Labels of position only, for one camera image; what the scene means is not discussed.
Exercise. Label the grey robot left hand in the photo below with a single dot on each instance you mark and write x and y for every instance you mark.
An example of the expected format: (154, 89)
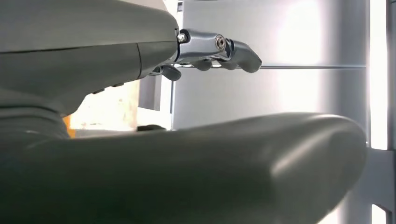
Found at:
(77, 28)

